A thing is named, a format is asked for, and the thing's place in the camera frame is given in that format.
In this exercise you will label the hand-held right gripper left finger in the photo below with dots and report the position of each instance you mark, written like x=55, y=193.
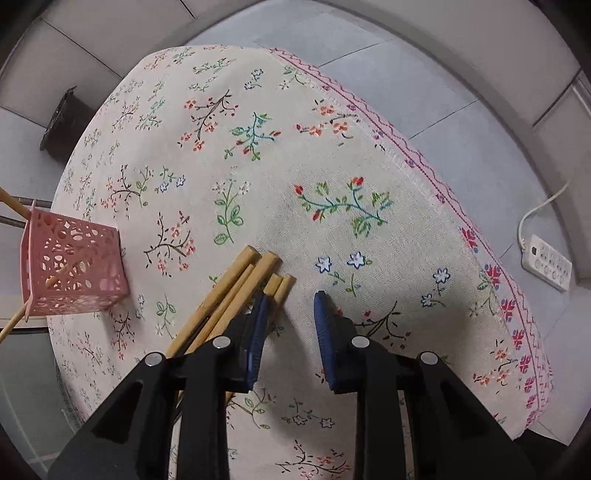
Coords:
x=256, y=341

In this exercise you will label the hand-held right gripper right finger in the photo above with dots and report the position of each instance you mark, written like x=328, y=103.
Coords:
x=324, y=341

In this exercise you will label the light bamboo chopstick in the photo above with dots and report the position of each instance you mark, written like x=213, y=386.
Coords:
x=217, y=293
x=282, y=293
x=14, y=201
x=273, y=284
x=256, y=277
x=231, y=293
x=11, y=325

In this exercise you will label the pink perforated basket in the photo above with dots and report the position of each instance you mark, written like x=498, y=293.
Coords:
x=111, y=258

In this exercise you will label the floral tablecloth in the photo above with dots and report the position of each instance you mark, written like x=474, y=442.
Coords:
x=286, y=161

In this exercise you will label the black waste bin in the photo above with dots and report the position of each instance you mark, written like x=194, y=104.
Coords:
x=64, y=124

